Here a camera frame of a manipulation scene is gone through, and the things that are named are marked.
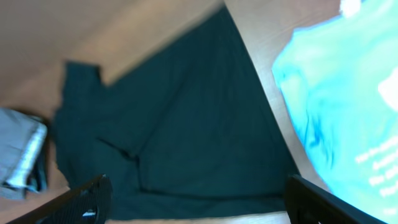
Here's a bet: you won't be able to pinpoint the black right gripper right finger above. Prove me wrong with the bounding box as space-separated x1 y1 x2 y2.
284 175 386 224

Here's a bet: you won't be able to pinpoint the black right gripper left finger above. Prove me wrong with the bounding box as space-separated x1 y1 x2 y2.
7 174 113 224

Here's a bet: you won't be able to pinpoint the black t-shirt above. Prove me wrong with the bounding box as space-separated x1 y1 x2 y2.
53 7 298 220

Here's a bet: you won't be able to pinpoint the folded grey shorts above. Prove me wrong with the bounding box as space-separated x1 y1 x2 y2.
1 108 47 200

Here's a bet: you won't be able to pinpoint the light blue printed t-shirt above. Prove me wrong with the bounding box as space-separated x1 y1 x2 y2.
272 0 397 223

